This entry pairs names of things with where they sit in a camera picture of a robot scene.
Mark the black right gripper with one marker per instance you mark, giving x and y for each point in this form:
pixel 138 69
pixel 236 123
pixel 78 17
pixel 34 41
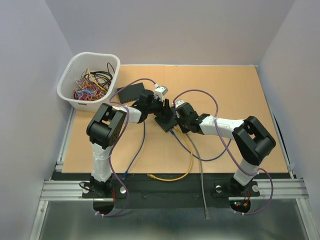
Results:
pixel 183 129

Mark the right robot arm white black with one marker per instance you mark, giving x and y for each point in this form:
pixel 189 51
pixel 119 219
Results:
pixel 253 140

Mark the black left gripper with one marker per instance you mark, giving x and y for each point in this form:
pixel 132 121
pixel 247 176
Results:
pixel 165 112

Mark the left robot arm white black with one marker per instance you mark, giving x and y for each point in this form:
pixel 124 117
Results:
pixel 104 130

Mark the white plastic basket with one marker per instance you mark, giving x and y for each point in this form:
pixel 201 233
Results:
pixel 76 66

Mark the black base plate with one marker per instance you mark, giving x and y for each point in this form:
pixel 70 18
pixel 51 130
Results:
pixel 138 191

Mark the aluminium mounting rail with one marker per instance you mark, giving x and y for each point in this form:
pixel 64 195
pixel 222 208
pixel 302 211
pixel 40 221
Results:
pixel 53 190

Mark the black network switch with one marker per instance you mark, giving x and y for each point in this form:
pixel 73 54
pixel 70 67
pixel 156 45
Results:
pixel 130 93
pixel 167 123

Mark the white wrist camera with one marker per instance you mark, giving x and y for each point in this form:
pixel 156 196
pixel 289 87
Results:
pixel 160 91
pixel 179 102

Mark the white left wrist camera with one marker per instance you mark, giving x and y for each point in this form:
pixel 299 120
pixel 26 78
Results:
pixel 160 91

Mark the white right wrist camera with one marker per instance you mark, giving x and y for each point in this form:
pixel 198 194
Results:
pixel 179 102

